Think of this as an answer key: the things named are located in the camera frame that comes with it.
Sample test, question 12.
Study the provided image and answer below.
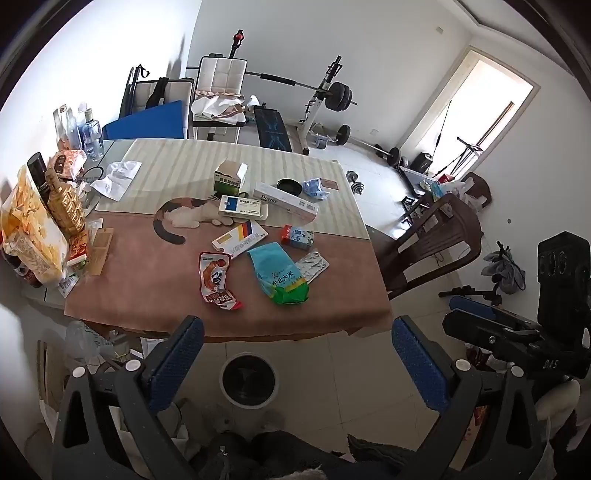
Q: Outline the grey cloth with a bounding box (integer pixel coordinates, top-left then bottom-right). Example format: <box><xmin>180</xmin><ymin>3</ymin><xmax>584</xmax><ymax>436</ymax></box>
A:
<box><xmin>481</xmin><ymin>251</ymin><xmax>527</xmax><ymax>296</ymax></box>

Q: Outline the brown wooden chair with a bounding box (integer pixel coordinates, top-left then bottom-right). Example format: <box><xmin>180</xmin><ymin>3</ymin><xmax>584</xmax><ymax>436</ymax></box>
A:
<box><xmin>369</xmin><ymin>194</ymin><xmax>484</xmax><ymax>302</ymax></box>

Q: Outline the black weight bench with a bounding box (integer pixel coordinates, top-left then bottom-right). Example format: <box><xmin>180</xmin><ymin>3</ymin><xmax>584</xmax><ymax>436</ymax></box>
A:
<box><xmin>252</xmin><ymin>104</ymin><xmax>294</xmax><ymax>153</ymax></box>

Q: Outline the person's right forearm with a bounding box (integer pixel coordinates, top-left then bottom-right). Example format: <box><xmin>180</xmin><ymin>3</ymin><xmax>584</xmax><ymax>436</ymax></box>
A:
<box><xmin>536</xmin><ymin>381</ymin><xmax>591</xmax><ymax>480</ymax></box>

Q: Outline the person's dark clothing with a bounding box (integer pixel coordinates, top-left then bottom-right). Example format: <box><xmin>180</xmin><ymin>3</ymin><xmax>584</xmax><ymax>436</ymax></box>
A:
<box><xmin>203</xmin><ymin>429</ymin><xmax>416</xmax><ymax>480</ymax></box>

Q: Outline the blue plastic packet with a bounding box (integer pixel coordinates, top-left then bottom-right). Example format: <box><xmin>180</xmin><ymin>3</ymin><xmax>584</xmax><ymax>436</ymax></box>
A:
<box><xmin>301</xmin><ymin>178</ymin><xmax>331</xmax><ymax>200</ymax></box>

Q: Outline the long white box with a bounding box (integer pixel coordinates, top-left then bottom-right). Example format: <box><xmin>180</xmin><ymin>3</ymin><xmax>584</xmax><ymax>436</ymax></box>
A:
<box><xmin>252</xmin><ymin>181</ymin><xmax>319</xmax><ymax>225</ymax></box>

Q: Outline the white barbell rack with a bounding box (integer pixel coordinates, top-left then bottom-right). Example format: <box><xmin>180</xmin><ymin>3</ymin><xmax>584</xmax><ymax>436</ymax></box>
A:
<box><xmin>299</xmin><ymin>55</ymin><xmax>345</xmax><ymax>156</ymax></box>

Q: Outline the gold bottle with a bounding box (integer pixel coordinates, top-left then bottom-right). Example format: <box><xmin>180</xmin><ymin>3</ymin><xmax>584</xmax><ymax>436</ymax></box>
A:
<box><xmin>44</xmin><ymin>168</ymin><xmax>86</xmax><ymax>237</ymax></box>

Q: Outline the barbell with small plates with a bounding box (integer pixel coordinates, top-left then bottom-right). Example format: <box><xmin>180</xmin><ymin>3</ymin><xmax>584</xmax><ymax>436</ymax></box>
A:
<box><xmin>334</xmin><ymin>124</ymin><xmax>403</xmax><ymax>165</ymax></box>

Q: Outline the silver blister pack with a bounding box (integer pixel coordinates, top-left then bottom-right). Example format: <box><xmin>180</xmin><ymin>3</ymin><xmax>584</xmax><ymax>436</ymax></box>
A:
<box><xmin>293</xmin><ymin>250</ymin><xmax>331</xmax><ymax>283</ymax></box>

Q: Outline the cluttered side table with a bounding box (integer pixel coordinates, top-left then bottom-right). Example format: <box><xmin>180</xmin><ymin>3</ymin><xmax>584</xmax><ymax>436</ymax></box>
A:
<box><xmin>398</xmin><ymin>165</ymin><xmax>493</xmax><ymax>223</ymax></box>

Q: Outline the white trash bin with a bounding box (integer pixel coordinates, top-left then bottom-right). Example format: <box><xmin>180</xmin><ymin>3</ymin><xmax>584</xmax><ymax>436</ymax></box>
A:
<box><xmin>219</xmin><ymin>352</ymin><xmax>280</xmax><ymax>409</ymax></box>

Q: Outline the small red box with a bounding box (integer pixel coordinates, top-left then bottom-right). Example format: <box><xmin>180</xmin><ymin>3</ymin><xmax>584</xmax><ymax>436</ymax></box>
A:
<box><xmin>67</xmin><ymin>231</ymin><xmax>89</xmax><ymax>267</ymax></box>

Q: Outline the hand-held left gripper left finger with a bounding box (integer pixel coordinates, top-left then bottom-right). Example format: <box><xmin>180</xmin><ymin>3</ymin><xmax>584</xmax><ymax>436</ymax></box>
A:
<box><xmin>53</xmin><ymin>315</ymin><xmax>206</xmax><ymax>480</ymax></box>

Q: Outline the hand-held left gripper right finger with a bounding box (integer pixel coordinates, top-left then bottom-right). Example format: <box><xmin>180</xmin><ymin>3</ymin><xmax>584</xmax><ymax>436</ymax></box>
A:
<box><xmin>392</xmin><ymin>315</ymin><xmax>550</xmax><ymax>480</ymax></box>

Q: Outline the flat beige box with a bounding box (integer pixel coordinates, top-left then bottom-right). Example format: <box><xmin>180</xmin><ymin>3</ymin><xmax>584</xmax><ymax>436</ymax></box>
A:
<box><xmin>88</xmin><ymin>227</ymin><xmax>114</xmax><ymax>276</ymax></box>

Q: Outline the white padded chair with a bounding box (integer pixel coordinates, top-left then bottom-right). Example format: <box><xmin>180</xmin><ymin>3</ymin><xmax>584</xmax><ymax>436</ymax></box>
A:
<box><xmin>188</xmin><ymin>55</ymin><xmax>248</xmax><ymax>142</ymax></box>

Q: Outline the black framed white cushion chair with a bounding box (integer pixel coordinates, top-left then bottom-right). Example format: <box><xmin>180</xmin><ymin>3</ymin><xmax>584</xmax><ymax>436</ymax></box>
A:
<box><xmin>119</xmin><ymin>66</ymin><xmax>195</xmax><ymax>121</ymax></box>

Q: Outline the white door frame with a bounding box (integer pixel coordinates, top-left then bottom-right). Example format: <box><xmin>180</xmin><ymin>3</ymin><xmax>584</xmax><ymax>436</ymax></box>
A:
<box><xmin>398</xmin><ymin>45</ymin><xmax>541</xmax><ymax>177</ymax></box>

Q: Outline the yellow snack bag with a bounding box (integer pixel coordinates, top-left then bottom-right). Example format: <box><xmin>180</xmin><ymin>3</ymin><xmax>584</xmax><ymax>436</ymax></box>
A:
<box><xmin>0</xmin><ymin>166</ymin><xmax>68</xmax><ymax>285</ymax></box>

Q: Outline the blue folder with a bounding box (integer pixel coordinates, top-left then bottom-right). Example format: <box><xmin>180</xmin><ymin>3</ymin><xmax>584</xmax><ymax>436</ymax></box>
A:
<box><xmin>102</xmin><ymin>100</ymin><xmax>188</xmax><ymax>141</ymax></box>

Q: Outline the white crumpled tissue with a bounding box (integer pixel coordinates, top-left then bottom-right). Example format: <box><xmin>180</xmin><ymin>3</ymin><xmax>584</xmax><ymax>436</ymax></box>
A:
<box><xmin>91</xmin><ymin>161</ymin><xmax>142</xmax><ymax>201</ymax></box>

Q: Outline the blue tinted glass bottle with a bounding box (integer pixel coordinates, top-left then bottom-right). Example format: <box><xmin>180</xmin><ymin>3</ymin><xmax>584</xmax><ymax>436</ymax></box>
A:
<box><xmin>83</xmin><ymin>108</ymin><xmax>105</xmax><ymax>160</ymax></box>

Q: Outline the small red blue carton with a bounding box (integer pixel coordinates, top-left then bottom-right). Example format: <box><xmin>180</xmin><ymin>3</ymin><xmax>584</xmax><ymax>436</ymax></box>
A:
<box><xmin>280</xmin><ymin>224</ymin><xmax>315</xmax><ymax>250</ymax></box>

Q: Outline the blue white medicine box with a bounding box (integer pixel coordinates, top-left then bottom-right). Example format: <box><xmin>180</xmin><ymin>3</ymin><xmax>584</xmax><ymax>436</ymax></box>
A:
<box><xmin>217</xmin><ymin>195</ymin><xmax>269</xmax><ymax>223</ymax></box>

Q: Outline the barbell with large plates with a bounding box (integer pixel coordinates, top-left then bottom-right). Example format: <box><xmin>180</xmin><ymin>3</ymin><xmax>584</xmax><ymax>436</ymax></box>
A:
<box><xmin>244</xmin><ymin>58</ymin><xmax>357</xmax><ymax>112</ymax></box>

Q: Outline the green white medicine box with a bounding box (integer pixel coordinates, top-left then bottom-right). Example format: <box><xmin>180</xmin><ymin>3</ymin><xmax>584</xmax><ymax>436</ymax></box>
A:
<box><xmin>213</xmin><ymin>159</ymin><xmax>249</xmax><ymax>197</ymax></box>

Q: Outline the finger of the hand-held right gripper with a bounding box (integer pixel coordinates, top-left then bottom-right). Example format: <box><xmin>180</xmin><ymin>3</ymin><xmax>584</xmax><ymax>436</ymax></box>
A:
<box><xmin>448</xmin><ymin>296</ymin><xmax>539</xmax><ymax>330</ymax></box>
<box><xmin>441</xmin><ymin>309</ymin><xmax>539</xmax><ymax>356</ymax></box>

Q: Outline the orange snack packet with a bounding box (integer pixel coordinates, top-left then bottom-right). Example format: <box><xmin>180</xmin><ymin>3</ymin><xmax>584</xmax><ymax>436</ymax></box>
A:
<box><xmin>48</xmin><ymin>149</ymin><xmax>87</xmax><ymax>182</ymax></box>

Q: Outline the black tripod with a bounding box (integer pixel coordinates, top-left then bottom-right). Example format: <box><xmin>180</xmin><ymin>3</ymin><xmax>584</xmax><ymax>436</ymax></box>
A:
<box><xmin>438</xmin><ymin>240</ymin><xmax>513</xmax><ymax>306</ymax></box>

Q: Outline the black bottle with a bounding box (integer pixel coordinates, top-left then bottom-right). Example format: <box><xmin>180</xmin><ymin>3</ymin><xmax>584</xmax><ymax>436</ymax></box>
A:
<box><xmin>27</xmin><ymin>152</ymin><xmax>52</xmax><ymax>214</ymax></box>

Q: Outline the white box with striped corner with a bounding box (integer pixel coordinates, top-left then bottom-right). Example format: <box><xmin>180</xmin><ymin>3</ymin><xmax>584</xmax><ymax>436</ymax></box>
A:
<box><xmin>211</xmin><ymin>220</ymin><xmax>267</xmax><ymax>259</ymax></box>

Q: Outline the clear plastic bag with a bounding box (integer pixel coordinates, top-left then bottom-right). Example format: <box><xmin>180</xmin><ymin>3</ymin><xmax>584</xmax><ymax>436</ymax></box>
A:
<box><xmin>65</xmin><ymin>320</ymin><xmax>117</xmax><ymax>371</ymax></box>

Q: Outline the beige cloth on chair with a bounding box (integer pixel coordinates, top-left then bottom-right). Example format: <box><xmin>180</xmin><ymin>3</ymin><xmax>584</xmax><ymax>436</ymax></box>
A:
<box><xmin>191</xmin><ymin>91</ymin><xmax>246</xmax><ymax>124</ymax></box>

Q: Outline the red snack packet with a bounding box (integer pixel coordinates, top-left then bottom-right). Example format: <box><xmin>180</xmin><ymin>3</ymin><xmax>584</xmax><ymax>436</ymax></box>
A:
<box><xmin>198</xmin><ymin>251</ymin><xmax>243</xmax><ymax>311</ymax></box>

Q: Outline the blue green rice bag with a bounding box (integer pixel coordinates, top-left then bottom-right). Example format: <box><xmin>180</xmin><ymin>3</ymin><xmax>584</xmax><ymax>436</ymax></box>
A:
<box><xmin>248</xmin><ymin>243</ymin><xmax>311</xmax><ymax>306</ymax></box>

